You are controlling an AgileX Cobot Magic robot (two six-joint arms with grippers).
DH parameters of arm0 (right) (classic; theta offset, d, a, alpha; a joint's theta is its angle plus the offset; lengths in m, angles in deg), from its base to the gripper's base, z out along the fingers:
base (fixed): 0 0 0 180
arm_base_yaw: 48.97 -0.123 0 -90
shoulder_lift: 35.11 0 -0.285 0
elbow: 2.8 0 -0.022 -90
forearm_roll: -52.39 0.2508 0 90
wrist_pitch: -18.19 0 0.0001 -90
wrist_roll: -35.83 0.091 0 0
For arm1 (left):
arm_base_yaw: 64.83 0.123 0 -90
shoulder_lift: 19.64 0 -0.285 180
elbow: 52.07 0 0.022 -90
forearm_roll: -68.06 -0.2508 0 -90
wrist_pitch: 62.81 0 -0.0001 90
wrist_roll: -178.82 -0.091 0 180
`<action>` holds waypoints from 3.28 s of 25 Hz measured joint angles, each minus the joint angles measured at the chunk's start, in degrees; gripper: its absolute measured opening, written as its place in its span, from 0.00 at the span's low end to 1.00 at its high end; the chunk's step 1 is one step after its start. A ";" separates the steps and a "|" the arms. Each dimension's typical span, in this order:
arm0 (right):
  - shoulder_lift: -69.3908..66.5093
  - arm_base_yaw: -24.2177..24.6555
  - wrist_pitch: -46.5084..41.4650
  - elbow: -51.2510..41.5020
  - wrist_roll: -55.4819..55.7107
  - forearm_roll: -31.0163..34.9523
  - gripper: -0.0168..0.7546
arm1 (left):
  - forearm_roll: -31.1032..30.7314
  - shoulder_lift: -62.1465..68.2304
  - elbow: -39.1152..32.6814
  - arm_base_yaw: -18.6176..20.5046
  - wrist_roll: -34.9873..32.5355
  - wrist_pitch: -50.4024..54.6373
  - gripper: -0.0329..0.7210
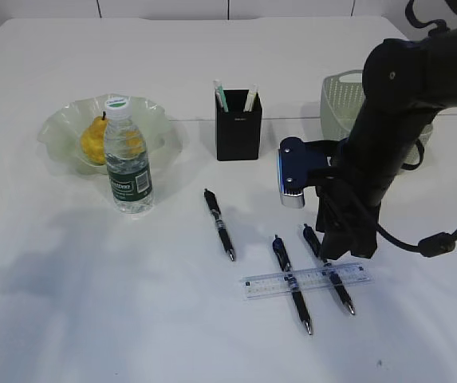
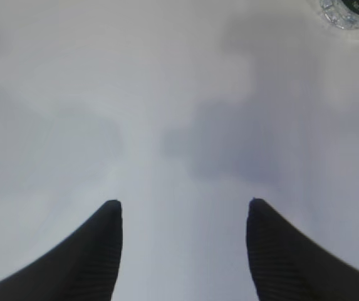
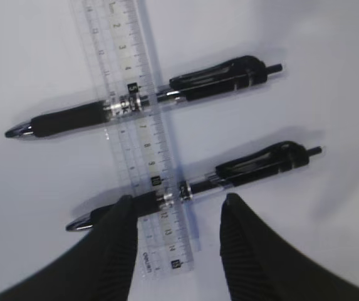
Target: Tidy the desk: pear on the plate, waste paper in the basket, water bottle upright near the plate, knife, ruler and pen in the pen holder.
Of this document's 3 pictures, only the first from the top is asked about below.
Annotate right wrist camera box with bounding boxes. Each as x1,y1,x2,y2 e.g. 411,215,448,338
277,136,341,209

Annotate black pen under ruler left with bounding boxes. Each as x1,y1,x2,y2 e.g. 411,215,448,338
272,235,313,335

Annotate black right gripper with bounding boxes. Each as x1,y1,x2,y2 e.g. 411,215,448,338
317,39,439,259

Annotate clear plastic ruler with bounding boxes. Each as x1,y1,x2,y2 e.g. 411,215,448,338
240,263,373,299

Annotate black pen far left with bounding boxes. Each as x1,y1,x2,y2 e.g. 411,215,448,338
203,188,236,262

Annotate yellow utility knife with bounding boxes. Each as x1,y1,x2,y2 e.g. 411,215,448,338
243,84,258,113

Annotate pale green wavy glass plate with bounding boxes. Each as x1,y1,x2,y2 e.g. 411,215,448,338
37,93,172,175

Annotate pale green woven basket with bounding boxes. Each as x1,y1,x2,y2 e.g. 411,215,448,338
320,69,433,172

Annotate black pen under ruler right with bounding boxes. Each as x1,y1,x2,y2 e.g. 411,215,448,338
302,223,356,316

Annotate clear water bottle green label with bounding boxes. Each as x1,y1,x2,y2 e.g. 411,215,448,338
104,96,153,214

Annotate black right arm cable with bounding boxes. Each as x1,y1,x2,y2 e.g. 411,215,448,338
375,0,457,259

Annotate mint green utility knife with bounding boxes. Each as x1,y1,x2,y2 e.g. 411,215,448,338
213,80,229,113

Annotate black pen under ruler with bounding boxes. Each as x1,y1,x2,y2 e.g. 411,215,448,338
302,223,356,316
272,235,313,335

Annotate black square pen holder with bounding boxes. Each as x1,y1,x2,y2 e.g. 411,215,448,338
215,89,262,161

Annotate yellow pear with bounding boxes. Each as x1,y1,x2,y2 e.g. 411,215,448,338
79,111,144,166

